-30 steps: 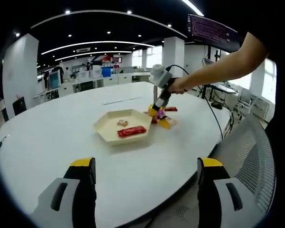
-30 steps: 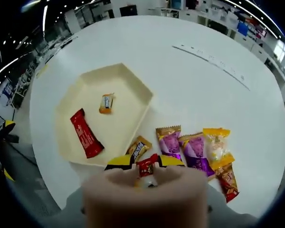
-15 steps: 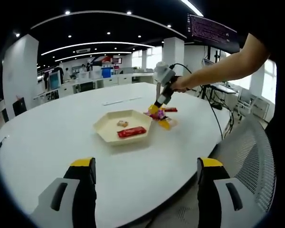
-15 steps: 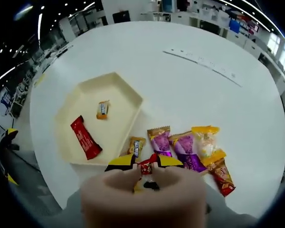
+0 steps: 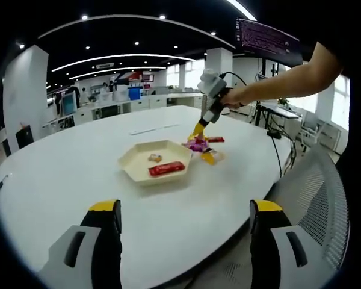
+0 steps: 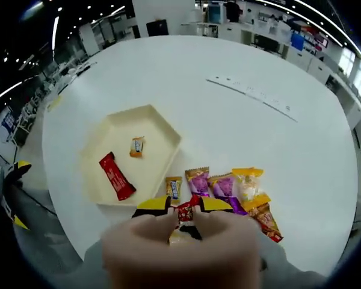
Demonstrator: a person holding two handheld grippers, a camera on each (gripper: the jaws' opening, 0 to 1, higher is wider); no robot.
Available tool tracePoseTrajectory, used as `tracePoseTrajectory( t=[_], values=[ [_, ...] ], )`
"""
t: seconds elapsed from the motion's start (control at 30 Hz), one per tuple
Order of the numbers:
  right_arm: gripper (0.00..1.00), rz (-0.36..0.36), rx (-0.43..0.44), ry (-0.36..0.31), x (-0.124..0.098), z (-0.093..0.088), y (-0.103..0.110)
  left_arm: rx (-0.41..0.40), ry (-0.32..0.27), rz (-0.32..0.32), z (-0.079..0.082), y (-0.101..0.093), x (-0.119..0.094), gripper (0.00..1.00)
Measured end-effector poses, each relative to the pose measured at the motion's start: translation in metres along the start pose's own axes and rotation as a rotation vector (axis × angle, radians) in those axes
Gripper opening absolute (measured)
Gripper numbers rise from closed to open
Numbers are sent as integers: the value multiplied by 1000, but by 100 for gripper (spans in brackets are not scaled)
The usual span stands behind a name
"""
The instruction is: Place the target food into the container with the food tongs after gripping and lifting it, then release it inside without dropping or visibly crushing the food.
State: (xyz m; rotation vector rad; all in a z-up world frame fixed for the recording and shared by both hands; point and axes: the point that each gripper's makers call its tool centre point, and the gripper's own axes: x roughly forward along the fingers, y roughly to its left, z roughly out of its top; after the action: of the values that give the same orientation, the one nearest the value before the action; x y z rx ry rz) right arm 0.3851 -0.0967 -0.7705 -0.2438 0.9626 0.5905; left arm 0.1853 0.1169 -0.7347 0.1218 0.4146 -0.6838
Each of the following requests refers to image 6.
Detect black floor cabinet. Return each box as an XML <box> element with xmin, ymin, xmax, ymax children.
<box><xmin>146</xmin><ymin>19</ymin><xmax>170</xmax><ymax>39</ymax></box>

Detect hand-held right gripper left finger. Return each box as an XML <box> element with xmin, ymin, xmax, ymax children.
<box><xmin>75</xmin><ymin>195</ymin><xmax>173</xmax><ymax>289</ymax></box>

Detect purple food packet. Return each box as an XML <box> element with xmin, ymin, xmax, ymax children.
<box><xmin>208</xmin><ymin>172</ymin><xmax>248</xmax><ymax>216</ymax></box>
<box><xmin>184</xmin><ymin>166</ymin><xmax>212</xmax><ymax>197</ymax></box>

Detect long white counter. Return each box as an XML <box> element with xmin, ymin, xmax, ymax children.
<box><xmin>180</xmin><ymin>20</ymin><xmax>361</xmax><ymax>105</ymax></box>

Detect pile of clear plastic bags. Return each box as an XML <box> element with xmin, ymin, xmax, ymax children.
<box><xmin>57</xmin><ymin>61</ymin><xmax>98</xmax><ymax>78</ymax></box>

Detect red white wall banner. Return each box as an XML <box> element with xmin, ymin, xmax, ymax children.
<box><xmin>300</xmin><ymin>24</ymin><xmax>331</xmax><ymax>51</ymax></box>

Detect white table outlet strip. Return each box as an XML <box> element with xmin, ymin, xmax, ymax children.
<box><xmin>205</xmin><ymin>75</ymin><xmax>299</xmax><ymax>123</ymax></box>

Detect row of white desk chairs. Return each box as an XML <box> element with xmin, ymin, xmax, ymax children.
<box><xmin>0</xmin><ymin>90</ymin><xmax>49</xmax><ymax>145</ymax></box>

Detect cream hexagonal container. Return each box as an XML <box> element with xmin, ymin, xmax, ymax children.
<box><xmin>79</xmin><ymin>104</ymin><xmax>182</xmax><ymax>207</ymax></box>

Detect blue wall poster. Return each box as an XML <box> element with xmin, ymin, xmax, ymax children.
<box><xmin>2</xmin><ymin>113</ymin><xmax>18</xmax><ymax>133</ymax></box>

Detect small red food candy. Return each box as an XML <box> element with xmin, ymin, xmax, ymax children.
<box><xmin>173</xmin><ymin>195</ymin><xmax>197</xmax><ymax>224</ymax></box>

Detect yellow sheet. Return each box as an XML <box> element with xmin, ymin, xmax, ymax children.
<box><xmin>47</xmin><ymin>96</ymin><xmax>64</xmax><ymax>112</ymax></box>

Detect blue storage box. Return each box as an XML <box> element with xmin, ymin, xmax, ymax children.
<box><xmin>289</xmin><ymin>31</ymin><xmax>305</xmax><ymax>51</ymax></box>

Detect yellow food packet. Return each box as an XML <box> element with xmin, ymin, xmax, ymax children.
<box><xmin>232</xmin><ymin>167</ymin><xmax>272</xmax><ymax>212</ymax></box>
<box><xmin>168</xmin><ymin>229</ymin><xmax>189</xmax><ymax>245</ymax></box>

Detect red food bar packet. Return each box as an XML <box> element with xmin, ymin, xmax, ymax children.
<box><xmin>99</xmin><ymin>152</ymin><xmax>137</xmax><ymax>202</ymax></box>

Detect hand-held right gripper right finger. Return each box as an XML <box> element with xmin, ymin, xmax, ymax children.
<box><xmin>200</xmin><ymin>197</ymin><xmax>329</xmax><ymax>289</ymax></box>

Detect orange-brown food packet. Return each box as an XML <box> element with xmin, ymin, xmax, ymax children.
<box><xmin>245</xmin><ymin>202</ymin><xmax>284</xmax><ymax>243</ymax></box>

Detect light blue display stand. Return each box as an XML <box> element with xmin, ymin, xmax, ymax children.
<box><xmin>206</xmin><ymin>4</ymin><xmax>227</xmax><ymax>25</ymax></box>

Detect small gold food candy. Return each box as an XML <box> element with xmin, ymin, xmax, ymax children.
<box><xmin>165</xmin><ymin>176</ymin><xmax>183</xmax><ymax>200</ymax></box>
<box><xmin>128</xmin><ymin>135</ymin><xmax>146</xmax><ymax>159</ymax></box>

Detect beige food tongs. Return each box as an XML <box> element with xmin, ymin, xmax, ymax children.
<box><xmin>101</xmin><ymin>207</ymin><xmax>263</xmax><ymax>289</ymax></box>

